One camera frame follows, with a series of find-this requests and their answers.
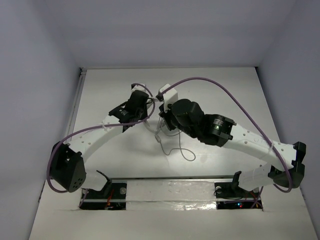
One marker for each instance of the white over-ear headphones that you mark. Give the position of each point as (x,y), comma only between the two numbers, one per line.
(154,129)

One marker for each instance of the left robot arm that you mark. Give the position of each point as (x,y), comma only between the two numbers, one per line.
(67,166)

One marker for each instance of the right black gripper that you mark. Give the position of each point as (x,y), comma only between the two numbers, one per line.
(166,115)

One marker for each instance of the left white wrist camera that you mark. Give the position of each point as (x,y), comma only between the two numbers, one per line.
(138,87)

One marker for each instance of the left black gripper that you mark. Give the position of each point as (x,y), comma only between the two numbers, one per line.
(139,110)

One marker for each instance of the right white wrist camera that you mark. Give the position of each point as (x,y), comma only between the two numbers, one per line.
(167,95)

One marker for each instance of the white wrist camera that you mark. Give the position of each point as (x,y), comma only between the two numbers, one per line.
(138,87)
(167,95)

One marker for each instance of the aluminium side rail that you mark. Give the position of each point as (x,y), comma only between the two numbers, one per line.
(76,101)

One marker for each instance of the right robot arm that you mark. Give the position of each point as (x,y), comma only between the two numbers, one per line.
(283,162)

